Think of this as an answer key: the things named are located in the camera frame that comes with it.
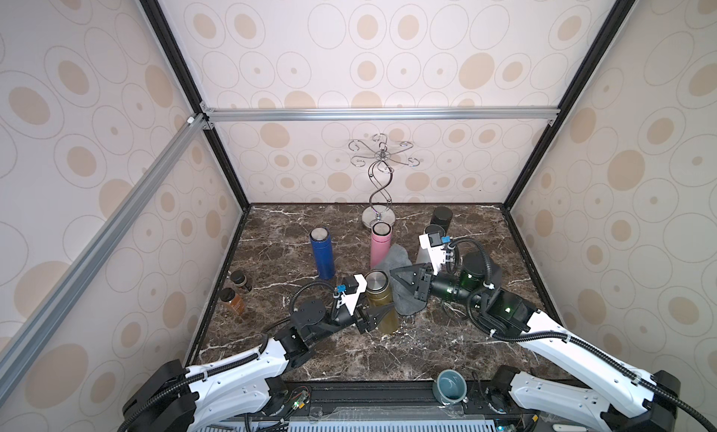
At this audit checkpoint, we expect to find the white thermos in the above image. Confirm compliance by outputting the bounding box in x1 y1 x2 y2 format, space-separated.
415 224 446 273

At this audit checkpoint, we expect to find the grey wiping cloth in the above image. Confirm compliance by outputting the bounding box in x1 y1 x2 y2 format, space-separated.
373 242 429 316

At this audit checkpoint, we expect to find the gold thermos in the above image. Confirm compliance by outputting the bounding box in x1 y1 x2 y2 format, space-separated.
365 270 399 335

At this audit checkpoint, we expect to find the pink thermos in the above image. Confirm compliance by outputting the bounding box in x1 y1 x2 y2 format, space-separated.
370 221 392 269

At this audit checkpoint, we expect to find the black thermos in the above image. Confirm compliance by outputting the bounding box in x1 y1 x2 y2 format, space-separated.
429 206 454 232

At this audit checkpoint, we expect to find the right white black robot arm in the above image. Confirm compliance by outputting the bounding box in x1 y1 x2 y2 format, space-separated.
390 264 716 431

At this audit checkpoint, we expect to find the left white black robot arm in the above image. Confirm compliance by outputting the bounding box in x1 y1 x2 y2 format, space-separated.
119 299 393 431

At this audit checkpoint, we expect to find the blue thermos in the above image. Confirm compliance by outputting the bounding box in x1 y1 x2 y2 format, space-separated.
309 227 335 280

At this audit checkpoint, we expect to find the teal ceramic mug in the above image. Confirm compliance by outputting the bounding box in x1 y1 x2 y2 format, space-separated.
431 370 468 406

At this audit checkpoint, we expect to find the dark capped spice jar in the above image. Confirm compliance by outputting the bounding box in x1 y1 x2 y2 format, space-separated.
229 270 253 293

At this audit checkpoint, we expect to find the amber spice jar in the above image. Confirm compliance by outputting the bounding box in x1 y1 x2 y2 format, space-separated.
218 288 246 316

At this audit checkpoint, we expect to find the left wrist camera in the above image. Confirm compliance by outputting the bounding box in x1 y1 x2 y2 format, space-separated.
336 274 368 314

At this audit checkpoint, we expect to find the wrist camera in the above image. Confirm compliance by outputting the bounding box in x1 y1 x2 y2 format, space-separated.
336 274 368 314
419 232 452 275

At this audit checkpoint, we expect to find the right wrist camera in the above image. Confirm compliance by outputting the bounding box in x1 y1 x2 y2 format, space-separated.
419 232 452 275

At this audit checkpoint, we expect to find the silver wire cup stand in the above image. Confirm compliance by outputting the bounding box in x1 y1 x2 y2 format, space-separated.
348 133 421 229

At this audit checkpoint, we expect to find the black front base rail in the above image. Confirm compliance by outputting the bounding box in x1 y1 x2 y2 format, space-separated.
146 380 628 432

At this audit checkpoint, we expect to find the horizontal aluminium rail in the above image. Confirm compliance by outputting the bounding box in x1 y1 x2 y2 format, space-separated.
207 106 560 122

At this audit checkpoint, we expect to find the left diagonal aluminium rail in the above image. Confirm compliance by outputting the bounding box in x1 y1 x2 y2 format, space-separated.
1 113 208 402

